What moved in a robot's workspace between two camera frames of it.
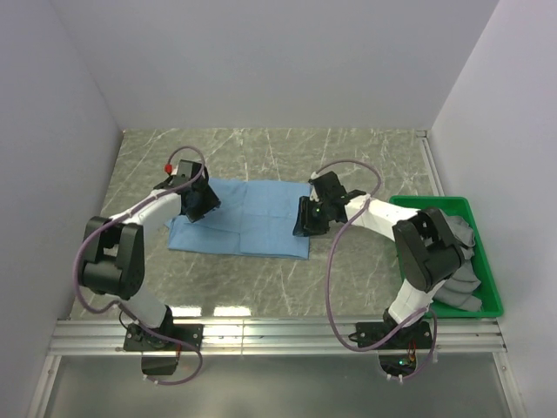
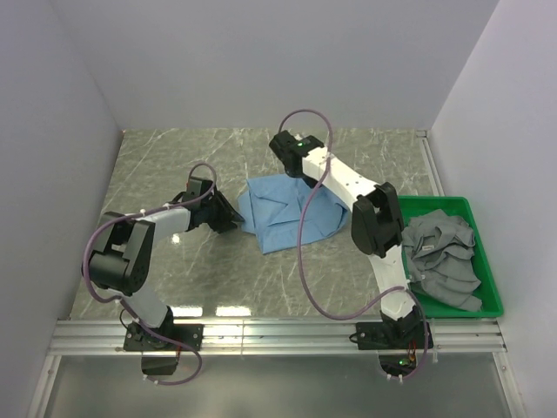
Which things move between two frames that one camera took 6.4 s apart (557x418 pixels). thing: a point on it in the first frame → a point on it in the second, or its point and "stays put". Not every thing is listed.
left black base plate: x=138 y=339 stays put
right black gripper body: x=324 y=218 → x=298 y=176
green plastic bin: x=490 y=295 stays put
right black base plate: x=416 y=335 stays put
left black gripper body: x=205 y=201 → x=209 y=206
